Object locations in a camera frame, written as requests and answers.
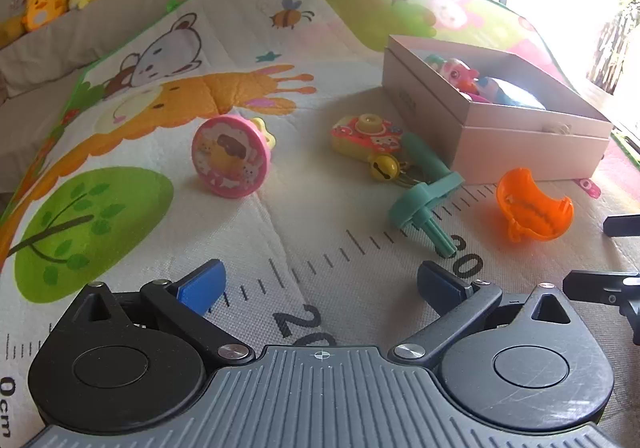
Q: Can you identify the gold bell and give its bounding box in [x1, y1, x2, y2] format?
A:
[369, 153, 402, 181]

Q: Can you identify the blue and white packet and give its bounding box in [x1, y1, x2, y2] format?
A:
[475, 76, 547, 111]

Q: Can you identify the orange plastic toy shell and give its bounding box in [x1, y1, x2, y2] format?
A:
[495, 168, 575, 243]

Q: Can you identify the pink round toy drum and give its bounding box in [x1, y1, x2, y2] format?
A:
[191, 115, 273, 199]

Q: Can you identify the teal plastic toy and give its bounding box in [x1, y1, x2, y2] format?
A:
[388, 131, 467, 259]

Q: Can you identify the colourful toy camera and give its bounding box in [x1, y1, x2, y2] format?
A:
[330, 113, 405, 163]

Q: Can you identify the yellow duck plush backpack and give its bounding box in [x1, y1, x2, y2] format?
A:
[21, 0, 70, 32]

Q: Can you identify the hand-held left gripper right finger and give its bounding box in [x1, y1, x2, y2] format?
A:
[390, 260, 576, 370]

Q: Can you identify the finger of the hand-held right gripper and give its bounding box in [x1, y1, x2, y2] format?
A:
[562, 270, 640, 305]
[603, 214, 640, 239]

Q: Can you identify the pink cardboard box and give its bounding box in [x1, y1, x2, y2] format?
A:
[382, 34, 615, 186]

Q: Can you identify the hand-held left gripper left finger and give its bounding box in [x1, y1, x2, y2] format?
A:
[67, 258, 253, 370]

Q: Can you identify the yellow banana plush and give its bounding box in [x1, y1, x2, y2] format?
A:
[0, 14, 30, 49]

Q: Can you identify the grey sofa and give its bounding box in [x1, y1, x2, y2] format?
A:
[0, 0, 241, 209]

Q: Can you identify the pink and teal toy figure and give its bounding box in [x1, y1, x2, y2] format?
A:
[424, 54, 482, 92]

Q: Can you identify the cartoon printed play mat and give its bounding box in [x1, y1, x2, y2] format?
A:
[0, 0, 640, 448]

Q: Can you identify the yellow plastic toy piece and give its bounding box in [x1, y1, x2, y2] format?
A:
[249, 116, 279, 152]

